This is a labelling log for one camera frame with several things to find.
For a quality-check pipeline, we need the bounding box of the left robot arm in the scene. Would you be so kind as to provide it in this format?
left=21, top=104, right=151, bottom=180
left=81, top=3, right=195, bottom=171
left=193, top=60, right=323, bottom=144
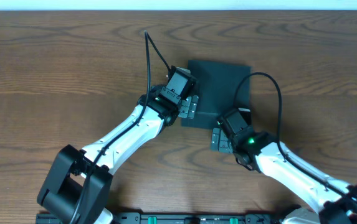
left=37, top=67, right=198, bottom=224

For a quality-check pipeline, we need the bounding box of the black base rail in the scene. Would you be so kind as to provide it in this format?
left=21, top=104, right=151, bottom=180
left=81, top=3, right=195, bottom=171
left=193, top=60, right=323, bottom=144
left=35, top=212, right=352, bottom=224

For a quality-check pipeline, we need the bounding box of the black gift box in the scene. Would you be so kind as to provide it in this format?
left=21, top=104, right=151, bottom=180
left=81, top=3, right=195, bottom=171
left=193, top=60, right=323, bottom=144
left=181, top=60, right=251, bottom=129

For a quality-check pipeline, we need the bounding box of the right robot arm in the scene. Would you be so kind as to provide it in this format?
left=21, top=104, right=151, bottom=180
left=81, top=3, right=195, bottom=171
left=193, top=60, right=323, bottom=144
left=213, top=108, right=357, bottom=223

